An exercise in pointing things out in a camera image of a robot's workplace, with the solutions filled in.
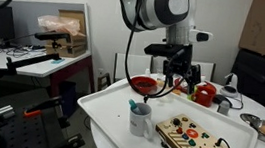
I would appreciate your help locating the white desktop device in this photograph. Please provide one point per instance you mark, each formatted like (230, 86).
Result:
(229, 88)

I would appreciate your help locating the white desk with red legs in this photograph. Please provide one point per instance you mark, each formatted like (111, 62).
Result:
(39, 65)

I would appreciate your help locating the white mug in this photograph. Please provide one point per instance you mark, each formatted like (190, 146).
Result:
(138, 123)

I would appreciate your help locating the grey partition panel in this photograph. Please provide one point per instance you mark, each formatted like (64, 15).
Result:
(32, 14)

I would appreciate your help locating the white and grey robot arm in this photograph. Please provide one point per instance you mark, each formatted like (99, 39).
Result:
(167, 7)

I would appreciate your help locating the white plastic tray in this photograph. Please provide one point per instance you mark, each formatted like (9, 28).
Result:
(111, 115)

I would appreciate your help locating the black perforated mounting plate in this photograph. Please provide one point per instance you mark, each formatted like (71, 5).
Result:
(25, 132)

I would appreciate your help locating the small black key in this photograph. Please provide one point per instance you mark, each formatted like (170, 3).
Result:
(164, 145)

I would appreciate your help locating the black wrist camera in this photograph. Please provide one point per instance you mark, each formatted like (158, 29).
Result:
(162, 50)

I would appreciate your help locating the black stereo camera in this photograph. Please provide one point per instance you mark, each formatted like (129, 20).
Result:
(53, 36)

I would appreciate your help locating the teal marker pen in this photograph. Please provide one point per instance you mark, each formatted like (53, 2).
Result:
(134, 106)

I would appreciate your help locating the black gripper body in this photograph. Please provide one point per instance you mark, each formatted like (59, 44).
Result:
(181, 68)

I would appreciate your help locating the flat cardboard box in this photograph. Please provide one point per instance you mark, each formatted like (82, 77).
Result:
(73, 47)

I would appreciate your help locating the small white bottle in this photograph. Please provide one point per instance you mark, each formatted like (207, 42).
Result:
(147, 73)

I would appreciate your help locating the pink plastic bag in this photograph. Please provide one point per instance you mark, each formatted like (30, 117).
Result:
(57, 24)

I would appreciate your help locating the tall cardboard box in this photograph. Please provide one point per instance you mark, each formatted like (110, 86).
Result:
(78, 16)

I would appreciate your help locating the red bowl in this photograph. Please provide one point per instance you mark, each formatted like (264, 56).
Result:
(143, 84)

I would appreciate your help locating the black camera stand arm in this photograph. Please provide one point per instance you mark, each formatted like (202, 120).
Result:
(33, 61)

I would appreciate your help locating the small grey box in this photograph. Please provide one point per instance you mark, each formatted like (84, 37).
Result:
(223, 108)

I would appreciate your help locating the teal flat item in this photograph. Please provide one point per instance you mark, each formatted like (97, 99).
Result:
(57, 61)

